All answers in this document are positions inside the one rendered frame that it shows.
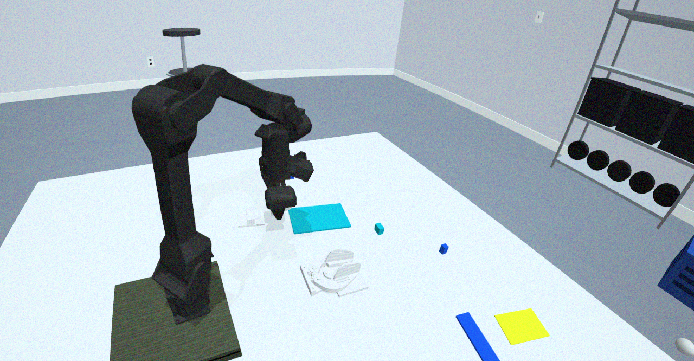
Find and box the blue flat bar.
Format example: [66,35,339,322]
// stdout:
[455,312,500,361]

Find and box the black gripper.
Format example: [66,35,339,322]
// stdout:
[259,151,297,220]

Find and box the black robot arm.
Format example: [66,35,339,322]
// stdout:
[132,64,314,325]

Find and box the yellow flat square plate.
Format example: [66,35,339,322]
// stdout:
[494,308,550,345]

